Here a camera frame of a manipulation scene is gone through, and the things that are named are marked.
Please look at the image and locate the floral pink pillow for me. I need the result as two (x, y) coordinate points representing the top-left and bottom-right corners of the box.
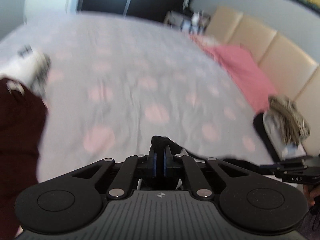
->
(189, 34), (220, 48)

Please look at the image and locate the black folded garment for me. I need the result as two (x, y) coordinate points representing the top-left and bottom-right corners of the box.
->
(253, 112), (307, 162)

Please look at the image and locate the white knit garment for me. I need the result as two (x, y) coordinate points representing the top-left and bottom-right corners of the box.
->
(1, 46), (48, 88)

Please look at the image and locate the maroon sweater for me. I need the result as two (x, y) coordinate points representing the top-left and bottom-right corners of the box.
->
(1, 77), (47, 239)

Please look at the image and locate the grey black raglan shirt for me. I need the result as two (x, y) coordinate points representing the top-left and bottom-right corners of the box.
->
(151, 135), (282, 182)

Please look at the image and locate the pink dotted bed sheet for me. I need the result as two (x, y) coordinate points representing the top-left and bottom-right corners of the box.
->
(1, 14), (272, 181)

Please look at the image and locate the beige padded headboard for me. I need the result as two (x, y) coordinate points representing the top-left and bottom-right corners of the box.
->
(205, 5), (319, 155)

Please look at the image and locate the grey checked garment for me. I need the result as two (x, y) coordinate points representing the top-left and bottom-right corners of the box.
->
(31, 54), (51, 98)

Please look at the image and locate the striped olive folded garment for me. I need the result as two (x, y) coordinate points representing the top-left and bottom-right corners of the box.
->
(268, 95), (311, 146)

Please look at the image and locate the white bedside table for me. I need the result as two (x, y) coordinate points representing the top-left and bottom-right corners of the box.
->
(163, 11), (211, 35)

